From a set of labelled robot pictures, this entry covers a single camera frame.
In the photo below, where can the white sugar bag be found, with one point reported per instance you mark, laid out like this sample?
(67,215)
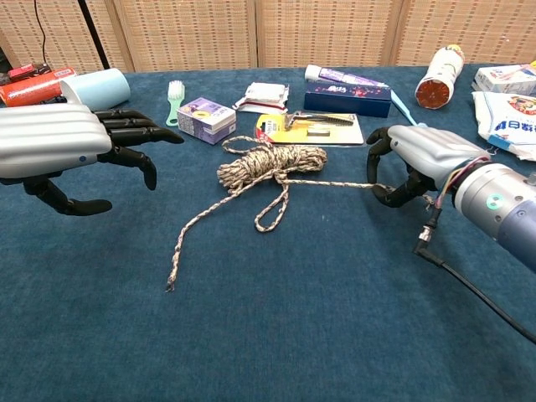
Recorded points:
(506,121)

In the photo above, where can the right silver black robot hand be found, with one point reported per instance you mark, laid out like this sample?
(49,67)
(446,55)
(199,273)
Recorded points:
(431,151)

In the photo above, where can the white snack packet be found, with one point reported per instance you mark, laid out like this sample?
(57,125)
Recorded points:
(264,96)

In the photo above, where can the white purple toothpaste tube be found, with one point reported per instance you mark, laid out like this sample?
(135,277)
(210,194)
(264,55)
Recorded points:
(335,76)

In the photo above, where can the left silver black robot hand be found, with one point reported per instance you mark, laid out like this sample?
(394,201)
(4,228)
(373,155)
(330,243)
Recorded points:
(46,138)

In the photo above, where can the white drink bottle yellow cap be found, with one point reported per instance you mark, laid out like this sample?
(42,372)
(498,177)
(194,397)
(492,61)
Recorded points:
(439,79)

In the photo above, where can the orange-red can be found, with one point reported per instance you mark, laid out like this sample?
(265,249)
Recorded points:
(29,90)

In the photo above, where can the dark blue toothpaste box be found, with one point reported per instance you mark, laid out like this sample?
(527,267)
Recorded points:
(343,102)

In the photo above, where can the light blue toothbrush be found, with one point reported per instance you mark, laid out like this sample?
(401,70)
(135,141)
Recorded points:
(402,106)

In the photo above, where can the blue felt table cover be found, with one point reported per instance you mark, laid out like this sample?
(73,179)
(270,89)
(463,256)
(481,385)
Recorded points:
(251,314)

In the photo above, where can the black stand pole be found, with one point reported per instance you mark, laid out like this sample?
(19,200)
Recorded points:
(93,33)

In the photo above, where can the green brush white bristles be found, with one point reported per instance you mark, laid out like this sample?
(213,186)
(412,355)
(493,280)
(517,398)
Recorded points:
(175,104)

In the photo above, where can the razor in blister pack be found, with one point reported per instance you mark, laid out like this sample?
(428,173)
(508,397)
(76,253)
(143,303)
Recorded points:
(318,134)

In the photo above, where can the small purple white box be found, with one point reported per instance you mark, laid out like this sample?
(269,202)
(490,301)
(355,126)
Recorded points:
(205,121)

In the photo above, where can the white milk carton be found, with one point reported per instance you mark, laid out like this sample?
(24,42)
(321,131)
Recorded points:
(498,81)

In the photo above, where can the small blue binder clip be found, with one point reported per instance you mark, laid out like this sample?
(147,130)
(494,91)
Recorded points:
(498,144)

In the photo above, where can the light blue plastic cup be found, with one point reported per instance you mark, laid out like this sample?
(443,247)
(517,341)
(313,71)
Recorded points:
(104,90)

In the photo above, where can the bamboo folding screen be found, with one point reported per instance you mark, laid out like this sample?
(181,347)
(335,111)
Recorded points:
(293,29)

